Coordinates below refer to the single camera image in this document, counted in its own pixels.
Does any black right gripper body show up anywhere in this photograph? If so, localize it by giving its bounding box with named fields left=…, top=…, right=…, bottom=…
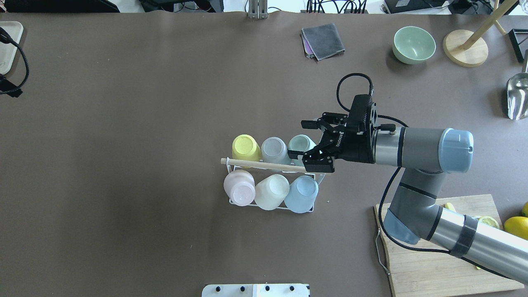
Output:
left=324, top=125, right=375, bottom=164

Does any green cup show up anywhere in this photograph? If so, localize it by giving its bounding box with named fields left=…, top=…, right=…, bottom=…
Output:
left=288, top=134, right=316, bottom=167

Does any pink cup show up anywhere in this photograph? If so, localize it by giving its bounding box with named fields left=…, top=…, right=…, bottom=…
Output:
left=223, top=170, right=256, bottom=207

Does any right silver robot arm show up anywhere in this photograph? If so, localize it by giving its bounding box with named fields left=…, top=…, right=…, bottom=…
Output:
left=288, top=111, right=527, bottom=284

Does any light blue cup on rack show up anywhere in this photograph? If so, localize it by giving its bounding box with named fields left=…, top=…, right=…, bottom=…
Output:
left=284, top=175, right=319, bottom=214

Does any grey cup on rack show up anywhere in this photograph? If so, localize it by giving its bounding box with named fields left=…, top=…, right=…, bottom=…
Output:
left=261, top=137, right=291, bottom=165

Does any white cup on rack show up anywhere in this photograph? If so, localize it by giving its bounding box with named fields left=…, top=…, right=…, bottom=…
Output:
left=255, top=174, right=290, bottom=210

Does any yellow cup on rack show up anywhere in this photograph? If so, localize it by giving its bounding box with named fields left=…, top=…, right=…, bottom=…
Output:
left=232, top=134, right=262, bottom=162

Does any white plastic tray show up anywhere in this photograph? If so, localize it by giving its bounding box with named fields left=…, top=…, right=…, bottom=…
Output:
left=0, top=21, right=24, bottom=75

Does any grey folded cloth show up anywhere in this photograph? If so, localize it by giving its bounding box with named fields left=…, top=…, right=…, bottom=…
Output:
left=300, top=23, right=345, bottom=61

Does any green bowl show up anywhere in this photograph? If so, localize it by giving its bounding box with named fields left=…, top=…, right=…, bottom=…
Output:
left=392, top=26, right=437, bottom=65

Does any yellow plastic knife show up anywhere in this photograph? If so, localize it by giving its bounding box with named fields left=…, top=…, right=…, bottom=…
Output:
left=443, top=202, right=457, bottom=213

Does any wooden mug tree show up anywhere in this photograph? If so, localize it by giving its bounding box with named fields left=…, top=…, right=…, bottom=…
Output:
left=443, top=0, right=517, bottom=68

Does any wooden cutting board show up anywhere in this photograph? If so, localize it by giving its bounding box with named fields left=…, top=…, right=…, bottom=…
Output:
left=377, top=194, right=526, bottom=297

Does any lemon slice left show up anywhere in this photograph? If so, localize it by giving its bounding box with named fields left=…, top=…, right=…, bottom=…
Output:
left=474, top=216, right=502, bottom=230

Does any metal scoop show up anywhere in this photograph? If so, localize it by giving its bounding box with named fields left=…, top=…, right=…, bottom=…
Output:
left=507, top=51, right=528, bottom=120

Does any yellow lemon lower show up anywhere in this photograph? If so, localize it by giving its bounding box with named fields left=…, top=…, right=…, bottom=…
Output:
left=521, top=202, right=528, bottom=217

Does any yellow lemon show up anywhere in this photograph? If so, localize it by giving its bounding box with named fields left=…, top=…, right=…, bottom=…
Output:
left=521, top=202, right=528, bottom=217
left=503, top=216, right=528, bottom=240

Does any yellow lemon upper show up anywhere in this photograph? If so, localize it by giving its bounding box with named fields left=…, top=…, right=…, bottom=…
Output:
left=503, top=216, right=528, bottom=240

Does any black glass rack tray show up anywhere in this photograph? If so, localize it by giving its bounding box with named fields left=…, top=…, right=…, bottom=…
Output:
left=508, top=28, right=528, bottom=63

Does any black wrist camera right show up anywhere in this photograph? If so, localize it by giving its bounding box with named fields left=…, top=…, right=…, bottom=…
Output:
left=346, top=94, right=376, bottom=134

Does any white wire cup rack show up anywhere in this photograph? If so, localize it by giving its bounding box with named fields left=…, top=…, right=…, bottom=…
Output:
left=221, top=158, right=326, bottom=213

